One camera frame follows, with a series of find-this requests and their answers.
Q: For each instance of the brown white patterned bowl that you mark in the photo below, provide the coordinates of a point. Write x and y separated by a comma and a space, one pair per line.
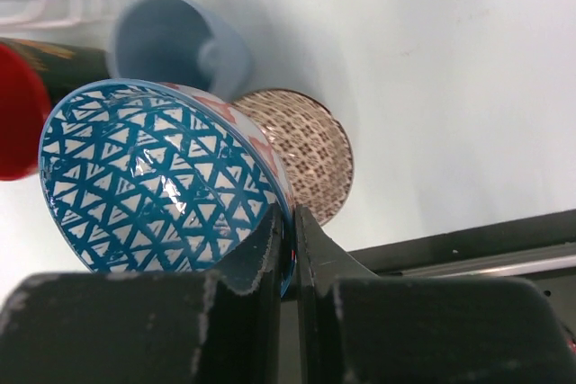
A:
312, 143

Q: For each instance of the blue white patterned bowl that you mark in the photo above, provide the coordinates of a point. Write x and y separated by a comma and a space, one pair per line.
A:
140, 176

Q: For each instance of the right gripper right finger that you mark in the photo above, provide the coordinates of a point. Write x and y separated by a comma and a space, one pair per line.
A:
358, 327

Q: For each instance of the red black mug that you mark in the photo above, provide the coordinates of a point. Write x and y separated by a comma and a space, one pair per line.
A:
35, 76

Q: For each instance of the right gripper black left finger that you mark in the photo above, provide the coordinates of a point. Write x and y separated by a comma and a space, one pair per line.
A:
216, 326

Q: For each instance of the light blue cup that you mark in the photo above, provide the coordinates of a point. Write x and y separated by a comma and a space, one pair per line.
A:
179, 42

